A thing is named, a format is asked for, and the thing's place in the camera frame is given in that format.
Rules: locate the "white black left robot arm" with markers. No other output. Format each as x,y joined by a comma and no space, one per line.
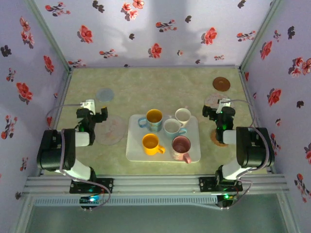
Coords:
56,155

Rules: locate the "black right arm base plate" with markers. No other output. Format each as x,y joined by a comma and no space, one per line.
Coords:
206,184

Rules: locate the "cork round coaster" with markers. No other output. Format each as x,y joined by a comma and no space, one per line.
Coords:
213,139

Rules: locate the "aluminium mounting rail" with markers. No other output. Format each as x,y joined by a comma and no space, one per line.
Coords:
155,184

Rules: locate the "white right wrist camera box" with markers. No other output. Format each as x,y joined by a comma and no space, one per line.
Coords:
223,103

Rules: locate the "aluminium table side rail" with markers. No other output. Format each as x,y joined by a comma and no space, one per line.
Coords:
63,87
248,92

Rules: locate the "light blue mug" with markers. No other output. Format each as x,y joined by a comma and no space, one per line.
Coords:
171,126

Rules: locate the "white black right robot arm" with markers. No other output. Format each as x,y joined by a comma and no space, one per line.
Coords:
252,150

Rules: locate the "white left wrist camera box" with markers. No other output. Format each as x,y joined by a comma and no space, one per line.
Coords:
88,104

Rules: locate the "aluminium frame post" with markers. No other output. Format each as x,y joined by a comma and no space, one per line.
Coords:
52,38
258,38

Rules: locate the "cream white mug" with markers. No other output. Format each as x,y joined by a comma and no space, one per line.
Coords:
182,114

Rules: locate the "floral print round coaster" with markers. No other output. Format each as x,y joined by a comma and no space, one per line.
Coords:
212,99

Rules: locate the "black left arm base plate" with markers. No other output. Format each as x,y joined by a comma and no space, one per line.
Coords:
107,185

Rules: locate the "small grey round coaster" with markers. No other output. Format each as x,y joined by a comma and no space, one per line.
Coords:
105,95

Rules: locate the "blue floral mug yellow inside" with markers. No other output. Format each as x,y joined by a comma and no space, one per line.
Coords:
154,116

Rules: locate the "white rectangular tray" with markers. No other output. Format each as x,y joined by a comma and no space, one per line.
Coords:
136,155

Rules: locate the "dark brown round coaster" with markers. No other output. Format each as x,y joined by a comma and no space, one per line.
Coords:
221,84

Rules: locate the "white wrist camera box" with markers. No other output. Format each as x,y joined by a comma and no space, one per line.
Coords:
88,104
223,103

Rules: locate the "pink mug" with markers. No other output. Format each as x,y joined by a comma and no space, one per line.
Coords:
181,145

